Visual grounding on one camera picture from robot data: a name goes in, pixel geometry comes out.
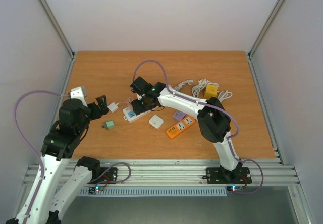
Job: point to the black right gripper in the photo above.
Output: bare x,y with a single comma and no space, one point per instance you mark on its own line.
138,105

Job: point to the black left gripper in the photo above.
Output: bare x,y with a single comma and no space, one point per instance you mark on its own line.
103,105

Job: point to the white charger with pink cable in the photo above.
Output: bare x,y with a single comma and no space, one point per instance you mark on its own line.
115,106

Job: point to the white power strip pastel sockets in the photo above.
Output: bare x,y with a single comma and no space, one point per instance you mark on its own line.
130,116

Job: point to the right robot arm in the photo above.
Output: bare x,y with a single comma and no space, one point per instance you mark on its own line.
213,120

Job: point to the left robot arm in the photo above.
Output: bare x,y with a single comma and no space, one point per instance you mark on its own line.
46,204

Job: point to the white flat charger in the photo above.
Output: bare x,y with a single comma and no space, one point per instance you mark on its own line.
156,121

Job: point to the green small charger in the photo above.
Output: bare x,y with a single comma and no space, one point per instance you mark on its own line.
108,125

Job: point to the purple power strip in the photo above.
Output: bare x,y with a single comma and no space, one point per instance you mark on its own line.
178,115

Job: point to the orange power strip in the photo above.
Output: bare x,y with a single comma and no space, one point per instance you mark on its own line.
180,127

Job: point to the yellow cube socket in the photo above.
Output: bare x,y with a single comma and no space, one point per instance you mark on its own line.
211,90

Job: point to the left small circuit board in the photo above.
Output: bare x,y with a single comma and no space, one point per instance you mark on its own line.
96,189

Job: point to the small circuit board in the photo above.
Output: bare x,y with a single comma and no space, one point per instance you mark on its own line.
235,188
96,189

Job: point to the right small circuit board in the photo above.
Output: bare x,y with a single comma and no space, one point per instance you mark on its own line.
235,188

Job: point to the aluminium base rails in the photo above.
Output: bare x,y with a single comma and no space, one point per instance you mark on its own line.
173,172

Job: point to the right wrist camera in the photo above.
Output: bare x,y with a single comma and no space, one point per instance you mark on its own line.
137,92

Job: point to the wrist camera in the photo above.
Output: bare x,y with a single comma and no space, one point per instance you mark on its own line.
137,92
78,93

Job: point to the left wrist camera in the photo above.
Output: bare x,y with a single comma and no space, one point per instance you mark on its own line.
78,93

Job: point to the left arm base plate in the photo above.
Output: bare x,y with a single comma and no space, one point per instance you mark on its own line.
105,176

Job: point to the grey slotted cable duct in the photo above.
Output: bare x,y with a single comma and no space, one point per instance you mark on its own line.
115,192

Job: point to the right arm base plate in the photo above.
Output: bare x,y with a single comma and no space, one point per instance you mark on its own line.
219,175

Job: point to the aluminium frame post left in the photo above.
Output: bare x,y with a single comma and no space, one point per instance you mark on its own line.
48,11

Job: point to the aluminium frame post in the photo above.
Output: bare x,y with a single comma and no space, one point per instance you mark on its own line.
269,21
48,11

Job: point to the aluminium frame post right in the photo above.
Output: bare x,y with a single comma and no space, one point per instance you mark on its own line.
269,21

